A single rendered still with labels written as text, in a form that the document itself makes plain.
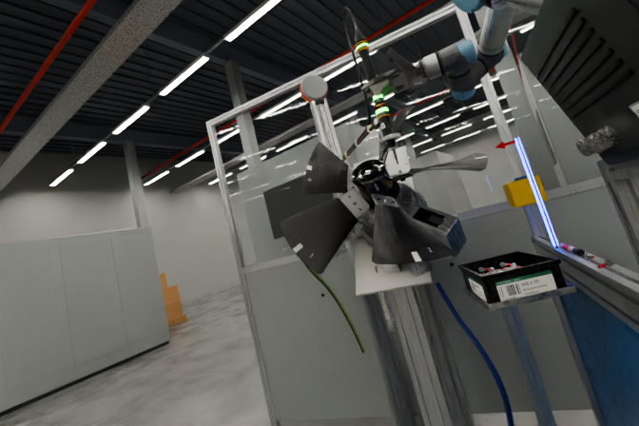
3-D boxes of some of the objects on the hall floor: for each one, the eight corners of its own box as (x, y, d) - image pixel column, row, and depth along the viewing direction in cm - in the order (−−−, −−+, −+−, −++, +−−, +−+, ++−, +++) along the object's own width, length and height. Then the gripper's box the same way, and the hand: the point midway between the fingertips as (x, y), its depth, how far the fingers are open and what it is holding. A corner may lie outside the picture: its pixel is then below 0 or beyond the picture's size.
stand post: (458, 532, 111) (381, 261, 125) (487, 534, 107) (405, 256, 121) (458, 545, 107) (378, 263, 121) (488, 548, 103) (403, 258, 117)
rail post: (619, 486, 112) (537, 257, 124) (634, 487, 110) (550, 255, 122) (625, 495, 108) (540, 259, 120) (640, 496, 107) (552, 256, 119)
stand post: (459, 479, 132) (378, 200, 149) (483, 480, 128) (397, 194, 146) (459, 488, 128) (376, 200, 145) (484, 489, 124) (396, 194, 142)
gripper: (427, 77, 103) (363, 104, 111) (431, 88, 114) (372, 112, 121) (419, 52, 104) (357, 80, 112) (423, 67, 115) (365, 90, 123)
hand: (366, 87), depth 117 cm, fingers closed on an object, 4 cm apart
